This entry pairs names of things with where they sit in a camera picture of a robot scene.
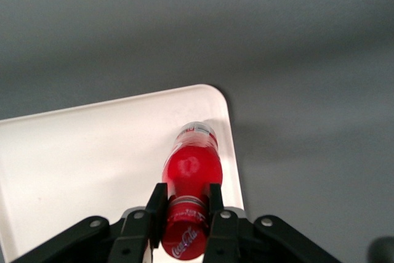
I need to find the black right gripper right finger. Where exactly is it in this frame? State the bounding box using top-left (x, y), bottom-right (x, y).
top-left (201, 183), bottom-right (342, 263)

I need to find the beige plastic tray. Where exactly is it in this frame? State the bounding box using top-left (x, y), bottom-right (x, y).
top-left (0, 83), bottom-right (246, 263)

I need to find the red coke bottle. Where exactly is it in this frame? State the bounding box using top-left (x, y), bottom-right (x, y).
top-left (160, 120), bottom-right (223, 260)

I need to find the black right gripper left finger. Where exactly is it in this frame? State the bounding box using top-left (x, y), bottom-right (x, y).
top-left (12, 182), bottom-right (169, 263)

